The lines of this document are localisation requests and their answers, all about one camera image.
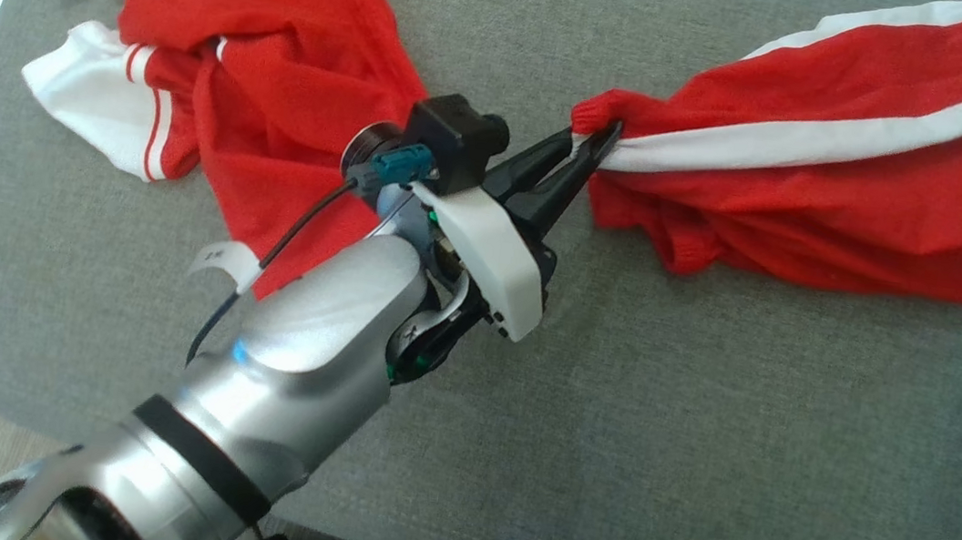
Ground white cable label tag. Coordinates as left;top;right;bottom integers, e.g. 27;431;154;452
185;236;266;298

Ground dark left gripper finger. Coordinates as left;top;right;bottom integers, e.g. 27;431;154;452
480;118;580;214
503;107;625;251

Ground black left cable teal plug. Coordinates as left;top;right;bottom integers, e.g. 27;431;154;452
185;120;444;392

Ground large grey sofa seat cushion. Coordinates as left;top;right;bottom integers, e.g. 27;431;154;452
0;0;962;540

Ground red jersey white sleeves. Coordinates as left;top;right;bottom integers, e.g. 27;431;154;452
0;0;442;317

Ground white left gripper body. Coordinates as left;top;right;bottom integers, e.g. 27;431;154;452
384;177;561;404

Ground red mesh basketball shorts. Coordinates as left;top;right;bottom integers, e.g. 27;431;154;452
552;0;962;310

